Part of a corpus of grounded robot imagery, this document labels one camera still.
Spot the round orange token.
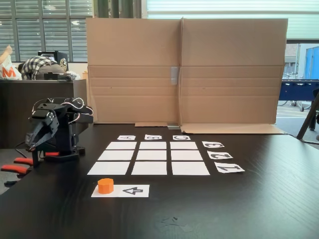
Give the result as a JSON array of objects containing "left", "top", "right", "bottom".
[{"left": 97, "top": 178, "right": 115, "bottom": 194}]

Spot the dark counter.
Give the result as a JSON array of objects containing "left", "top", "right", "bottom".
[{"left": 0, "top": 79, "right": 88, "bottom": 149}]

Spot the black device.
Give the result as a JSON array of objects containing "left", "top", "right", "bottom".
[{"left": 44, "top": 72, "right": 74, "bottom": 82}]

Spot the person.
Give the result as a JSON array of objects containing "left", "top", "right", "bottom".
[
  {"left": 17, "top": 55, "right": 66, "bottom": 81},
  {"left": 0, "top": 44, "right": 13, "bottom": 63}
]

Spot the white bag orange print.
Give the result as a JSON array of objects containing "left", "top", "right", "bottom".
[{"left": 0, "top": 54, "right": 23, "bottom": 81}]

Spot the black mini fridge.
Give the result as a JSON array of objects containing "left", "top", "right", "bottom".
[{"left": 37, "top": 50, "right": 69, "bottom": 73}]

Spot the brown cardboard panel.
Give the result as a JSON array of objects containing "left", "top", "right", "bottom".
[
  {"left": 179, "top": 16, "right": 289, "bottom": 135},
  {"left": 85, "top": 16, "right": 184, "bottom": 128}
]

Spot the white arrow paper sheet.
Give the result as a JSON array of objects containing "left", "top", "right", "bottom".
[{"left": 91, "top": 184, "right": 150, "bottom": 198}]

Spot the paper label number 3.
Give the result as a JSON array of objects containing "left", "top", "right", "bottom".
[{"left": 201, "top": 141, "right": 225, "bottom": 149}]

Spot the paper label number 2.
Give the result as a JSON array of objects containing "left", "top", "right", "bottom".
[{"left": 207, "top": 150, "right": 234, "bottom": 160}]

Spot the paper label number 1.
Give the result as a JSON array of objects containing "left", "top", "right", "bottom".
[{"left": 214, "top": 163, "right": 246, "bottom": 174}]

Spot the black stand leg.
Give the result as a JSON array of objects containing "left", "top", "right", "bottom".
[{"left": 296, "top": 88, "right": 319, "bottom": 145}]

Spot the blue container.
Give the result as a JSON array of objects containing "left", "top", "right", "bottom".
[{"left": 306, "top": 45, "right": 319, "bottom": 80}]

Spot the black cable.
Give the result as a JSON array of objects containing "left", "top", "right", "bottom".
[{"left": 14, "top": 141, "right": 34, "bottom": 160}]

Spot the red white servo wire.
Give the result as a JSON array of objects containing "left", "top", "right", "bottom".
[{"left": 61, "top": 97, "right": 94, "bottom": 118}]

